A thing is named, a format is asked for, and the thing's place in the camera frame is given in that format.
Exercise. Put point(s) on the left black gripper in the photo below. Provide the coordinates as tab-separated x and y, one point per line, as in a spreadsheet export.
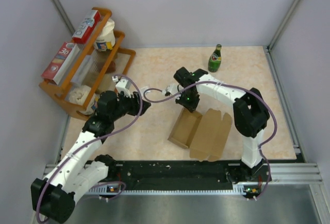
134	102

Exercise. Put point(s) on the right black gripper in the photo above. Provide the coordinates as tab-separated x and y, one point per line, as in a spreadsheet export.
191	107

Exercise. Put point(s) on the brown cardboard box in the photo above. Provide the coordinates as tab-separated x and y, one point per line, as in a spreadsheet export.
204	135

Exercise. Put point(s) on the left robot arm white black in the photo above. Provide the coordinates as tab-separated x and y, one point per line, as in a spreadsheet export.
56	195

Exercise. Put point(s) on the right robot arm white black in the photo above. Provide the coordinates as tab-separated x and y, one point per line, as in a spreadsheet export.
250	113

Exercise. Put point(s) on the red white box lower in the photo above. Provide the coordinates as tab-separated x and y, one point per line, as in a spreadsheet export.
61	62

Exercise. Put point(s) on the red white box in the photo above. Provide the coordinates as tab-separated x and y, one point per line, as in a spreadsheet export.
61	62
86	27

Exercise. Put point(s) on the red white box upper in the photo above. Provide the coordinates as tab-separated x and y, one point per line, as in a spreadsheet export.
86	27

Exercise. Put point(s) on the small clear plastic bag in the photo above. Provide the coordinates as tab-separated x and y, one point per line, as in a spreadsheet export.
145	89

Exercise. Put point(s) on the green glass bottle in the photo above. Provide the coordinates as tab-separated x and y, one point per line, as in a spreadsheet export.
215	59

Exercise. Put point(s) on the orange wooden shelf rack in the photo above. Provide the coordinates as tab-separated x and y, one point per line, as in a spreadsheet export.
92	68

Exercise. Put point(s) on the white paper bag lower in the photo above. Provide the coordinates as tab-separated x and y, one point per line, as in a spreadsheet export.
78	96

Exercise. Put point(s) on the white paper bag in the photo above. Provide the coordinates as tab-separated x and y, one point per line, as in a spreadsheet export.
78	96
106	39

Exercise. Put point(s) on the white paper bag upper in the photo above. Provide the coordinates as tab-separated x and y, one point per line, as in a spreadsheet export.
106	39

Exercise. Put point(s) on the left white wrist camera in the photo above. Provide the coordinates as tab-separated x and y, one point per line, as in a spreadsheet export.
122	85

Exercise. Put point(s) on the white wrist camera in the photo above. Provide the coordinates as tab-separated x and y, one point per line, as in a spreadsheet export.
171	89
122	85

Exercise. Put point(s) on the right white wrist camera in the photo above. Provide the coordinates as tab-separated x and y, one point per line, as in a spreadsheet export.
171	89

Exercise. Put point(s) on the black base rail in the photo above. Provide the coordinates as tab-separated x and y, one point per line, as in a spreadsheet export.
183	175

